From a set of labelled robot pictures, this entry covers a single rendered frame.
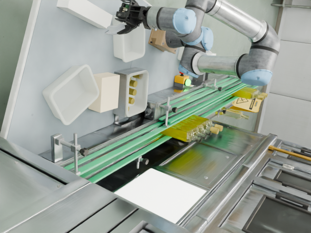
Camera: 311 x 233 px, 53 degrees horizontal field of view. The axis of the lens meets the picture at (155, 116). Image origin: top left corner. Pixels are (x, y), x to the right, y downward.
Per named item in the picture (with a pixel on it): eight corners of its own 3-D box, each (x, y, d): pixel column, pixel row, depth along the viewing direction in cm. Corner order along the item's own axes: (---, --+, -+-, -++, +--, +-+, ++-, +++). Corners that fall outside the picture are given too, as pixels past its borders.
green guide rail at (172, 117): (158, 119, 174) (170, 123, 170) (158, 118, 173) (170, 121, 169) (254, 74, 312) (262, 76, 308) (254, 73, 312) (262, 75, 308)
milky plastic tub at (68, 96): (33, 90, 118) (48, 95, 114) (73, 58, 131) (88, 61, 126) (52, 122, 130) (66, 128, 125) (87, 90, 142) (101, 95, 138)
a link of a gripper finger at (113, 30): (96, 28, 113) (116, 15, 109) (107, 33, 118) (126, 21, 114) (99, 36, 113) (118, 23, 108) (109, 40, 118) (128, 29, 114)
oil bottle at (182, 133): (157, 132, 178) (190, 144, 167) (158, 123, 176) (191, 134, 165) (162, 129, 182) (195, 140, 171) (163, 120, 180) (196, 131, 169)
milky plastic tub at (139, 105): (113, 114, 160) (126, 118, 156) (114, 71, 152) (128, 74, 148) (133, 106, 174) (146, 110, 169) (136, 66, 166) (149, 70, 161)
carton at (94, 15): (60, -10, 115) (71, -10, 112) (102, 14, 136) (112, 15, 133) (56, 6, 116) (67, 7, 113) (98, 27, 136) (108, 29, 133)
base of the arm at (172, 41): (168, 17, 165) (184, 19, 159) (182, 22, 177) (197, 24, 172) (163, 46, 168) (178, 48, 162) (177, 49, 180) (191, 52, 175)
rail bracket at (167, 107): (153, 124, 171) (173, 130, 164) (156, 94, 165) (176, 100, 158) (156, 122, 173) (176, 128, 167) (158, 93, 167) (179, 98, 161)
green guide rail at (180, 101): (159, 107, 171) (171, 111, 167) (159, 105, 171) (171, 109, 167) (255, 67, 309) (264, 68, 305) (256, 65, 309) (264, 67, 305)
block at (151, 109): (143, 117, 173) (153, 120, 170) (144, 101, 170) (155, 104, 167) (147, 115, 176) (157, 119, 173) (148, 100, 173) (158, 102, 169)
